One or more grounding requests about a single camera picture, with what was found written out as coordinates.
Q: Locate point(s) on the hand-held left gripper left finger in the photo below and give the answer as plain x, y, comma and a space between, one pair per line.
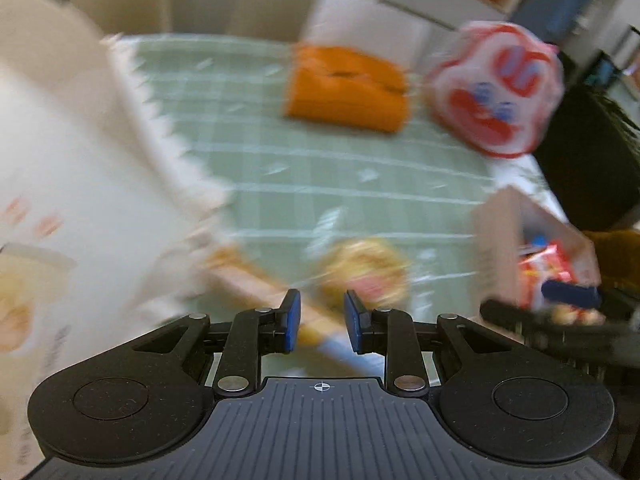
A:
293, 321

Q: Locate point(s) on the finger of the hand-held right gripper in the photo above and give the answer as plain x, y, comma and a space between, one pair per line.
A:
520, 316
572, 294

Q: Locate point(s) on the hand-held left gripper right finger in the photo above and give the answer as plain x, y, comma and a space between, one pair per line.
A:
353, 322

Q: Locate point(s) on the red snack packet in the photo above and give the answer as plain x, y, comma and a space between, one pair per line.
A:
545, 265

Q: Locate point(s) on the long wafer roll packet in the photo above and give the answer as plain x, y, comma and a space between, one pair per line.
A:
260, 290

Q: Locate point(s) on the yellow cake packet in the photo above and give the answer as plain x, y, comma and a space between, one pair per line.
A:
365, 270

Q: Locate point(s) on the pink cardboard box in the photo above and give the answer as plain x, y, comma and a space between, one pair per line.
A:
500, 250

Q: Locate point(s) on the green checked tablecloth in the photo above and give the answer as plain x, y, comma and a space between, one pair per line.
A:
300, 170

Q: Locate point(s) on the cartoon face bag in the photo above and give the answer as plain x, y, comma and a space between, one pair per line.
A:
495, 90

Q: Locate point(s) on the orange tissue box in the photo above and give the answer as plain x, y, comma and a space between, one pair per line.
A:
345, 90

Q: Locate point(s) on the white tissue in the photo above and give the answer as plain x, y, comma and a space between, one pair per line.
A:
365, 25

